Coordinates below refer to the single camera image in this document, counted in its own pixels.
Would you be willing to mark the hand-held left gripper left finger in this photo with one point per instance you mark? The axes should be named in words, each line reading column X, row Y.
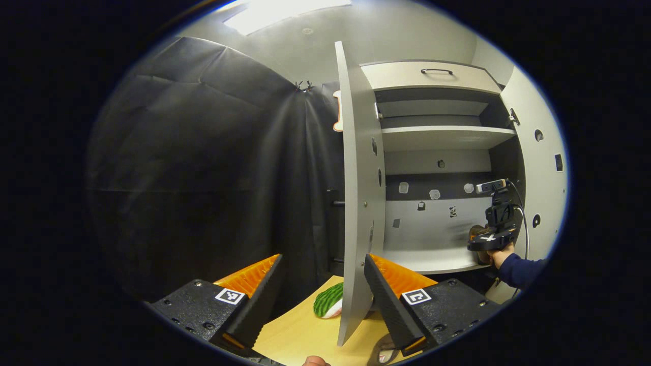
column 264, row 300

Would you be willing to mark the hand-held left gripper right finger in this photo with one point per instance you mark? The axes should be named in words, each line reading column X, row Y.
column 389, row 305

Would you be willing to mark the brown shoe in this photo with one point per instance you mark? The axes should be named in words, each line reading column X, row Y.
column 381, row 353
column 474, row 233

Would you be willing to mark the white shoe cabinet door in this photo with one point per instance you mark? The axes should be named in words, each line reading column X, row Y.
column 361, row 203
column 546, row 168

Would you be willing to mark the white shoe cabinet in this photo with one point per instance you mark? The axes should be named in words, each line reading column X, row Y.
column 432, row 229

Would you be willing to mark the white cabinet shelf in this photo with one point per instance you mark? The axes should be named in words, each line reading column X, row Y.
column 442, row 138

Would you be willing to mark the metal door hinge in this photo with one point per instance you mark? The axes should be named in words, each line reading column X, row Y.
column 378, row 111
column 514, row 117

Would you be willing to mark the white cabinet drawer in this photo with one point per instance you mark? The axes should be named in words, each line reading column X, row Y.
column 396, row 79

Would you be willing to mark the green striped watermelon slice toy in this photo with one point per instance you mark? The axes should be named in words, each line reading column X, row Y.
column 328, row 300

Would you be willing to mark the black backdrop cloth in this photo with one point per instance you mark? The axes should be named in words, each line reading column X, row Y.
column 203, row 178

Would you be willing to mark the black binder clip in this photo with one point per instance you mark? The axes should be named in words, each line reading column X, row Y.
column 298, row 85
column 308, row 86

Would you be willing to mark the ceiling light panel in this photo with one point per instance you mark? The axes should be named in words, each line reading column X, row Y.
column 285, row 12

